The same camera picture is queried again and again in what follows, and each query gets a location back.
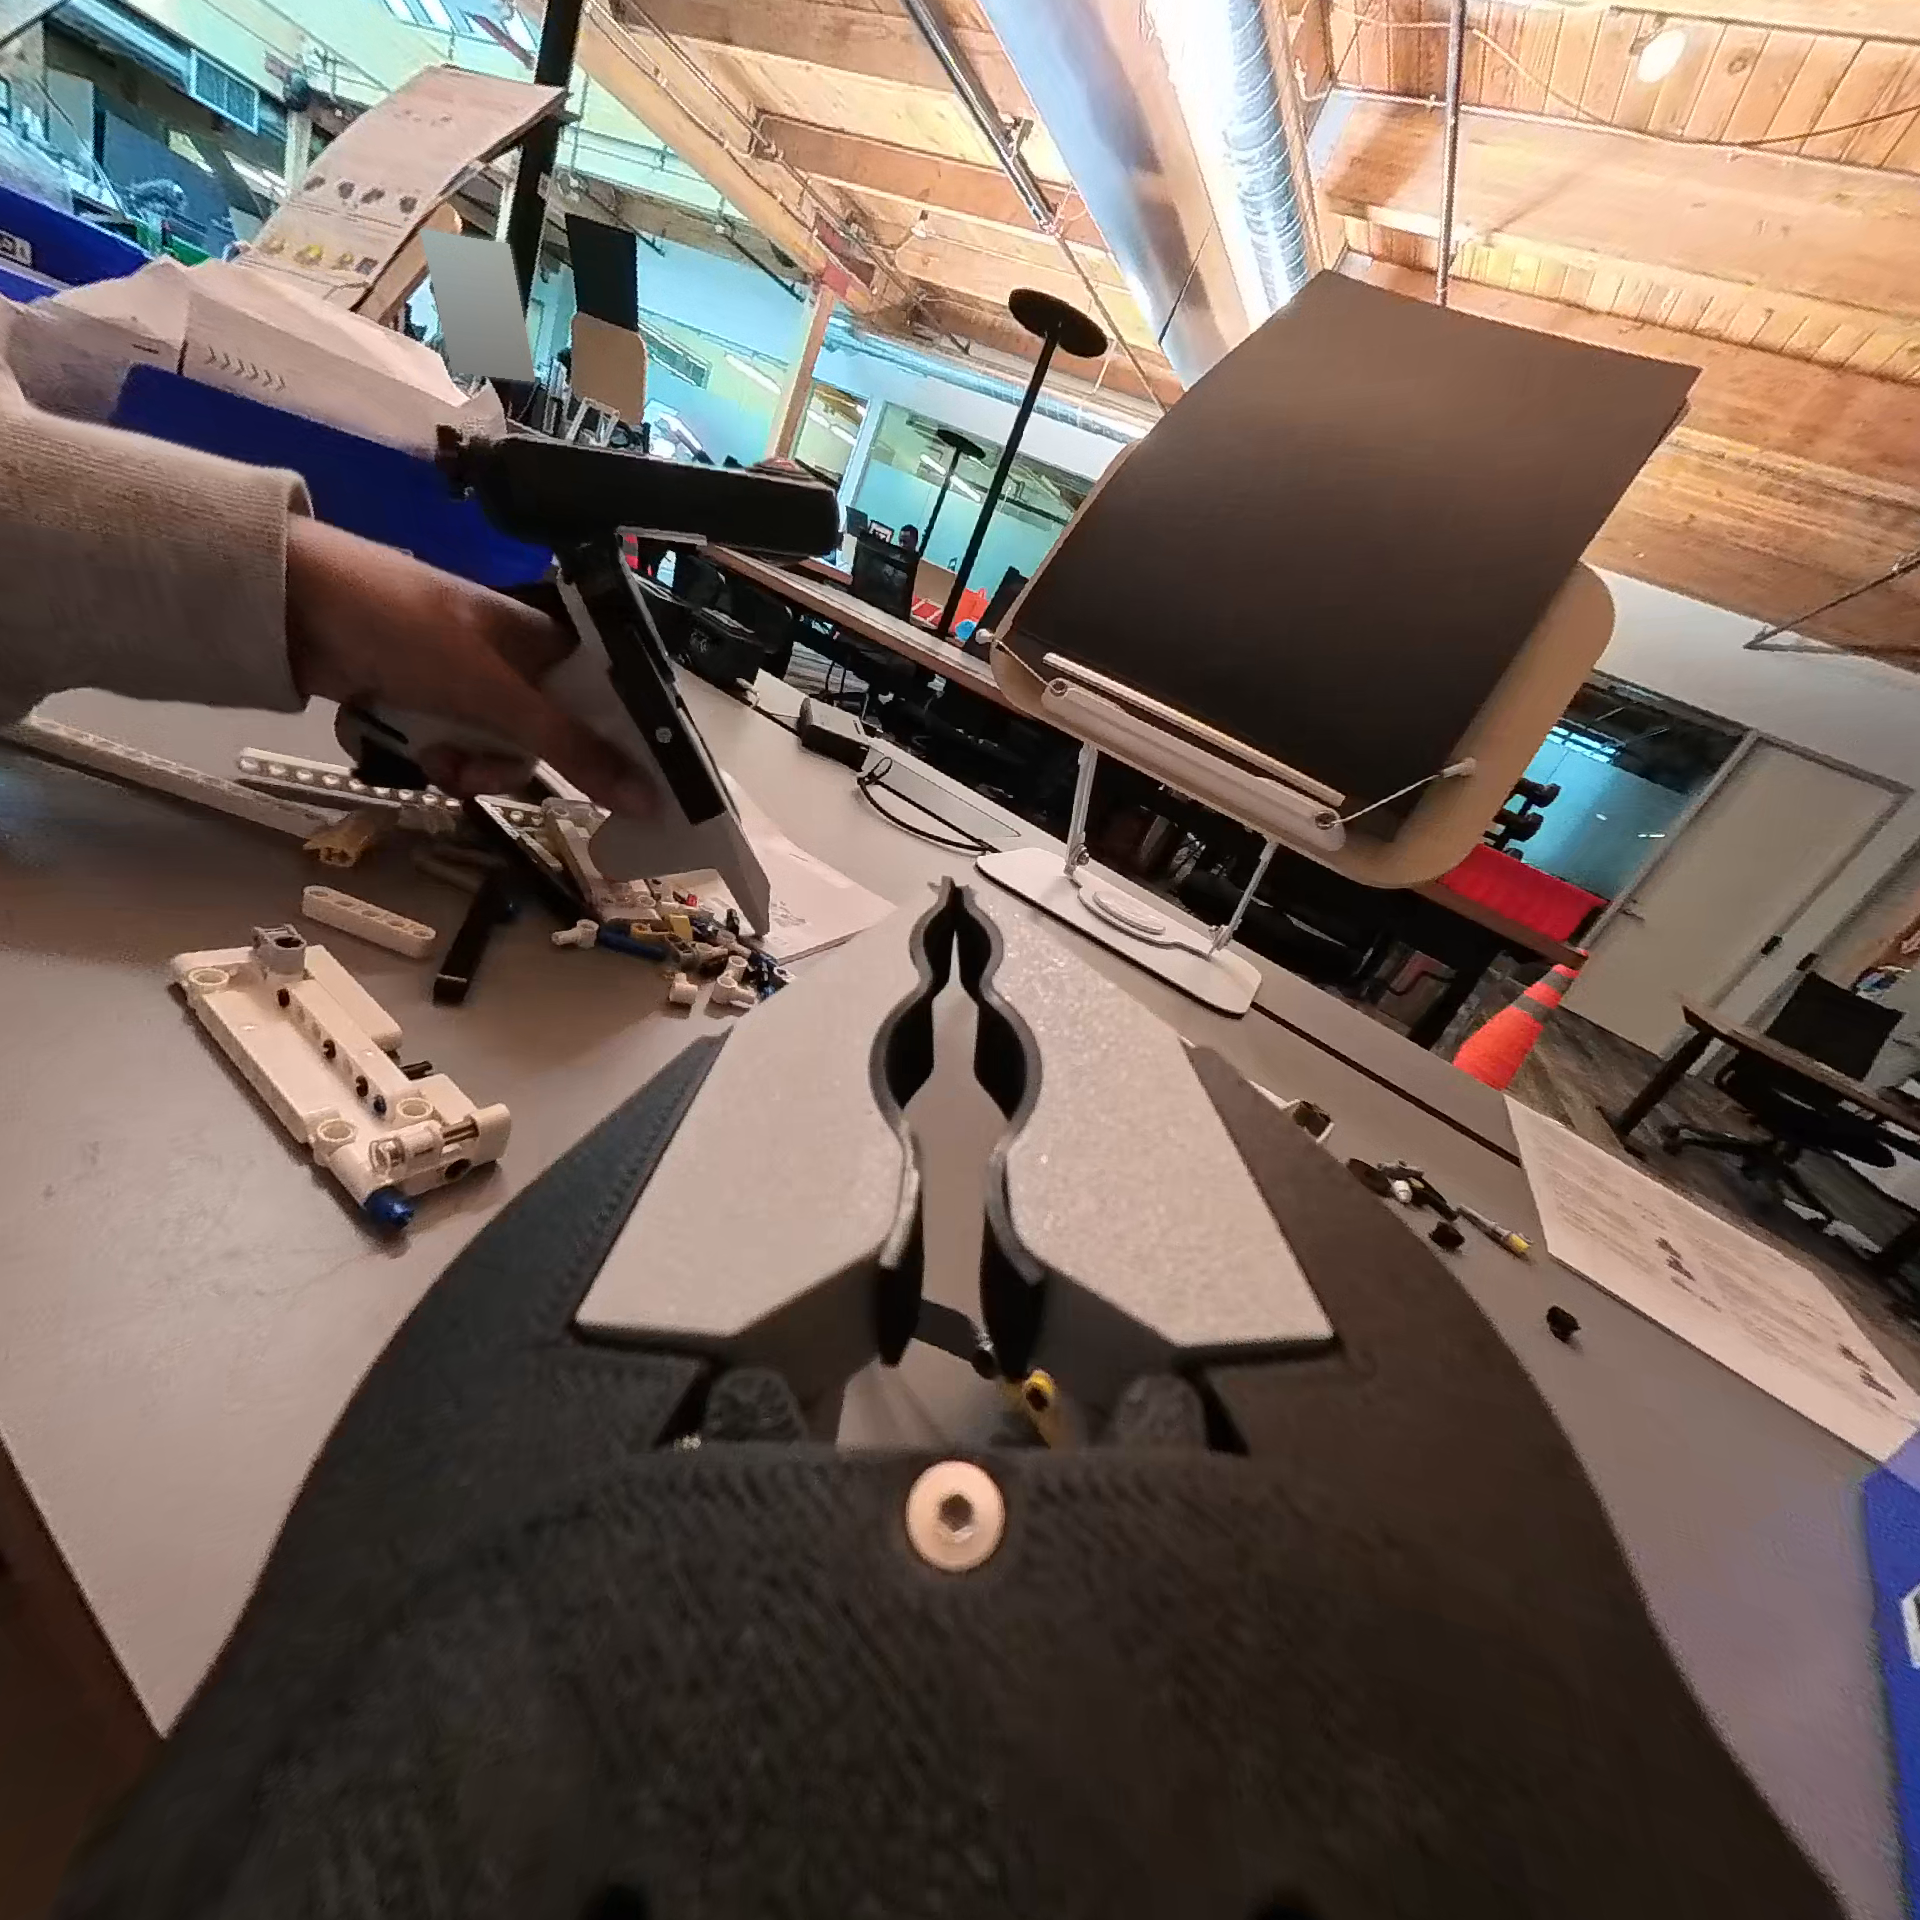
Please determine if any white lego frame assembly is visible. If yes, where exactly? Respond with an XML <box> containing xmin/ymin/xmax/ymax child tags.
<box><xmin>478</xmin><ymin>792</ymin><xmax>665</xmax><ymax>928</ymax></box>

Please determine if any black floor lamp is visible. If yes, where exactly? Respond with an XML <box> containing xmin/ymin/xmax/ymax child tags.
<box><xmin>984</xmin><ymin>286</ymin><xmax>1114</xmax><ymax>602</ymax></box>

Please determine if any lego instruction booklet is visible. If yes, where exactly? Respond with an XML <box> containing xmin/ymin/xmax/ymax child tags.
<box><xmin>705</xmin><ymin>840</ymin><xmax>897</xmax><ymax>964</ymax></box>

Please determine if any black lego beam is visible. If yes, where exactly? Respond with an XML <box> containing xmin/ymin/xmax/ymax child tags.
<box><xmin>433</xmin><ymin>882</ymin><xmax>522</xmax><ymax>1011</ymax></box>

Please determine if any printed paper sheet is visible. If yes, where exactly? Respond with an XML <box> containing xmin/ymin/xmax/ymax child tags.
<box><xmin>1504</xmin><ymin>1096</ymin><xmax>1920</xmax><ymax>1462</ymax></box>

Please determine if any white five-hole lego beam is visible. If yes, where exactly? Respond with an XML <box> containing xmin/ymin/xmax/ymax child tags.
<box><xmin>300</xmin><ymin>882</ymin><xmax>441</xmax><ymax>963</ymax></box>

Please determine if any red bin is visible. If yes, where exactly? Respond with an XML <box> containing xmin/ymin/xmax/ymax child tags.
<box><xmin>1430</xmin><ymin>843</ymin><xmax>1609</xmax><ymax>951</ymax></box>

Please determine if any brown cardboard flap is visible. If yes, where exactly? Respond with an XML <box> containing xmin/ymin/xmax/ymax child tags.
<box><xmin>246</xmin><ymin>65</ymin><xmax>577</xmax><ymax>324</ymax></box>

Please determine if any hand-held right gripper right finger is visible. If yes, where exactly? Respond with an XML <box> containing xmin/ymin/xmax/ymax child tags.
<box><xmin>953</xmin><ymin>882</ymin><xmax>1340</xmax><ymax>1374</ymax></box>

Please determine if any person's left hand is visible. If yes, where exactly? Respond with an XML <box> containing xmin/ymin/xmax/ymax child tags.
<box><xmin>282</xmin><ymin>518</ymin><xmax>654</xmax><ymax>824</ymax></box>

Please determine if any silver ventilation duct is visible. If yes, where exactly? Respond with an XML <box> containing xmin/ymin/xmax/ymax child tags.
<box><xmin>984</xmin><ymin>0</ymin><xmax>1321</xmax><ymax>354</ymax></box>

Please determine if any pile of small lego pieces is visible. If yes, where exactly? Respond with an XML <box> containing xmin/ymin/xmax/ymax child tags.
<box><xmin>552</xmin><ymin>884</ymin><xmax>794</xmax><ymax>1011</ymax></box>

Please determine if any black office chair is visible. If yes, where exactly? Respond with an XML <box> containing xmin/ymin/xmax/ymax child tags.
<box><xmin>1658</xmin><ymin>971</ymin><xmax>1912</xmax><ymax>1204</ymax></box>

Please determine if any book stand with black board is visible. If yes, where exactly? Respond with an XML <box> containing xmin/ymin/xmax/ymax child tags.
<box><xmin>977</xmin><ymin>270</ymin><xmax>1705</xmax><ymax>1025</ymax></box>

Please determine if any white cardboard box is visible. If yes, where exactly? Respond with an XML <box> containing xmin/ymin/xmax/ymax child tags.
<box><xmin>8</xmin><ymin>257</ymin><xmax>483</xmax><ymax>454</ymax></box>

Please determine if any orange traffic cone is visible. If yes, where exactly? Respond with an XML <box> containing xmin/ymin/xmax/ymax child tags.
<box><xmin>1451</xmin><ymin>961</ymin><xmax>1587</xmax><ymax>1090</ymax></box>

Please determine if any long white lego beam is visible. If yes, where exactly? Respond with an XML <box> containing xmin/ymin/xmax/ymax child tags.
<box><xmin>0</xmin><ymin>714</ymin><xmax>350</xmax><ymax>838</ymax></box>
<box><xmin>237</xmin><ymin>744</ymin><xmax>472</xmax><ymax>824</ymax></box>

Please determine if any person's left forearm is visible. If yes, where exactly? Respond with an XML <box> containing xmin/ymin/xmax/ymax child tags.
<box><xmin>0</xmin><ymin>375</ymin><xmax>317</xmax><ymax>726</ymax></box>

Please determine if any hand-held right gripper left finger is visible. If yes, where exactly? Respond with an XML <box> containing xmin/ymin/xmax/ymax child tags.
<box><xmin>573</xmin><ymin>879</ymin><xmax>963</xmax><ymax>1369</ymax></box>

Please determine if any blue tagged storage bin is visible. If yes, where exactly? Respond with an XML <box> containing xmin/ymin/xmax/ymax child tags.
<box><xmin>1860</xmin><ymin>1430</ymin><xmax>1920</xmax><ymax>1920</ymax></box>

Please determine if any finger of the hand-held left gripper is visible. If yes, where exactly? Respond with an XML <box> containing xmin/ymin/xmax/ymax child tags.
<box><xmin>596</xmin><ymin>792</ymin><xmax>778</xmax><ymax>942</ymax></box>

